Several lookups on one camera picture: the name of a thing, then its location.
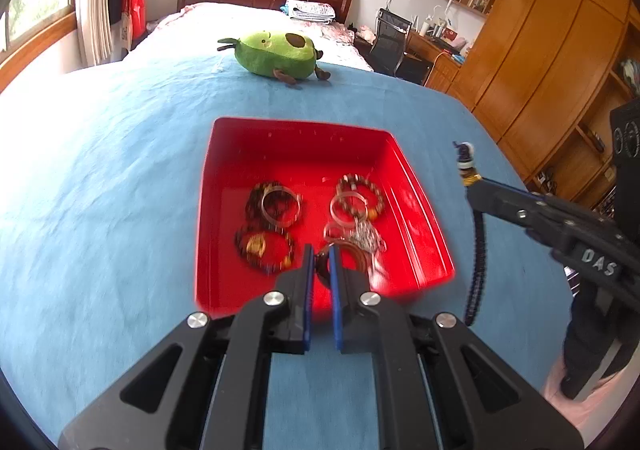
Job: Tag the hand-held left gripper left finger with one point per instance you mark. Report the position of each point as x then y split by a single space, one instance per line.
308 300

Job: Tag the folded clothes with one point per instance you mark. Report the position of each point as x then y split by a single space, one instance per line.
310 10

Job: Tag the black office chair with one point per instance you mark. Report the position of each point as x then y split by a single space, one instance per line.
395 45

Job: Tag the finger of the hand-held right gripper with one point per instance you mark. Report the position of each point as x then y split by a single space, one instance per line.
505 210
520 194

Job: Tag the wooden framed window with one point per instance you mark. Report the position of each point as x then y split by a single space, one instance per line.
35 5

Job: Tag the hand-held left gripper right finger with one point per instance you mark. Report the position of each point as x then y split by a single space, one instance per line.
336 300

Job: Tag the person's pink clothing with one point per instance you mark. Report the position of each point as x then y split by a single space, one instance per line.
600 400

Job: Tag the wooden desk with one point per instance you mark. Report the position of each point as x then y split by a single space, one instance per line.
440 60

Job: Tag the wooden wardrobe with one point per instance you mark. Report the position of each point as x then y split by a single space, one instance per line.
550 55

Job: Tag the red plastic tray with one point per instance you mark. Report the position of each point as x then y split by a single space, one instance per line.
310 150

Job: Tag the silver bangle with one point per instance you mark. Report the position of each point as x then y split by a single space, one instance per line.
297 202
332 231
336 210

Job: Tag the red hanging bag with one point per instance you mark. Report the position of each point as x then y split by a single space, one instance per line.
136 15

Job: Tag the green avocado plush toy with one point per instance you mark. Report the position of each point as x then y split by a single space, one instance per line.
275 52

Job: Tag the blue blanket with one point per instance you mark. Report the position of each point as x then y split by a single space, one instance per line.
100 210

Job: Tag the brown bangle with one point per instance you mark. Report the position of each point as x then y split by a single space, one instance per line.
357 257

